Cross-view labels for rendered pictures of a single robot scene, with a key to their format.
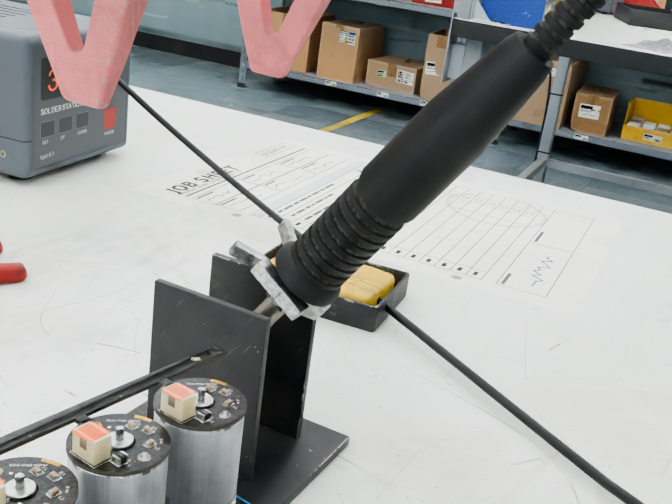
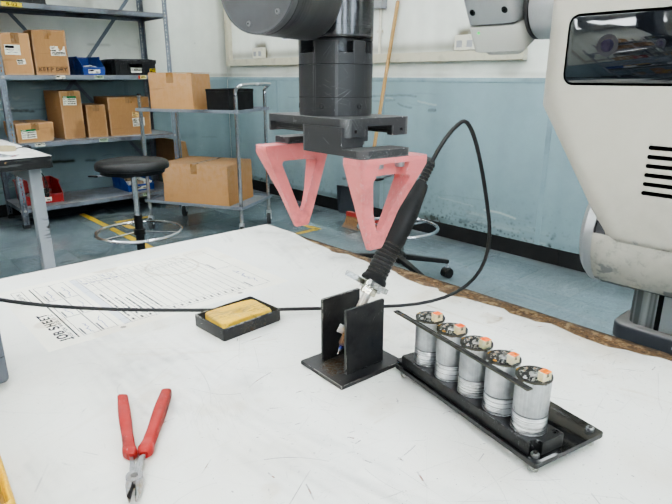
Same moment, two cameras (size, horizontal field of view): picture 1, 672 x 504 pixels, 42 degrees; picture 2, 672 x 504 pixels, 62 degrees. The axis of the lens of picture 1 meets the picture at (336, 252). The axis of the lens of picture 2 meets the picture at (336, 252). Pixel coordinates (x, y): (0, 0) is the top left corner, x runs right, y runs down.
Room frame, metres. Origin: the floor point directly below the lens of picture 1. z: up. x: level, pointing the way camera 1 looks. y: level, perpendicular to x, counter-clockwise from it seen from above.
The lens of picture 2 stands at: (0.08, 0.46, 1.01)
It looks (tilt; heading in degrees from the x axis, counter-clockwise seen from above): 17 degrees down; 296
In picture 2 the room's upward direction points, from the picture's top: straight up
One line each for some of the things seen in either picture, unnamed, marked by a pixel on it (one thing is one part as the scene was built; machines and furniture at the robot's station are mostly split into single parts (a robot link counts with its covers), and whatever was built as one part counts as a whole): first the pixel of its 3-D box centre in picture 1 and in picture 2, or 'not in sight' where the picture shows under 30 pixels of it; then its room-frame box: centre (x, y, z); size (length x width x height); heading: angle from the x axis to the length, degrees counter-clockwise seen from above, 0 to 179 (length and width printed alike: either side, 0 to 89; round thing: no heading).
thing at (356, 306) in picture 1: (326, 281); (238, 316); (0.43, 0.00, 0.76); 0.07 x 0.05 x 0.02; 71
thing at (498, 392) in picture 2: not in sight; (500, 387); (0.14, 0.08, 0.79); 0.02 x 0.02 x 0.05
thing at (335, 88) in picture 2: not in sight; (335, 90); (0.28, 0.05, 1.00); 0.10 x 0.07 x 0.07; 155
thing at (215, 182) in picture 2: not in sight; (206, 152); (2.55, -2.59, 0.51); 0.75 x 0.48 x 1.03; 7
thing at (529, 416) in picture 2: not in sight; (530, 405); (0.11, 0.09, 0.79); 0.02 x 0.02 x 0.05
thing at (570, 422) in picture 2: not in sight; (488, 400); (0.15, 0.05, 0.76); 0.16 x 0.07 x 0.01; 146
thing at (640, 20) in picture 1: (650, 17); not in sight; (2.67, -0.81, 0.77); 0.24 x 0.16 x 0.04; 175
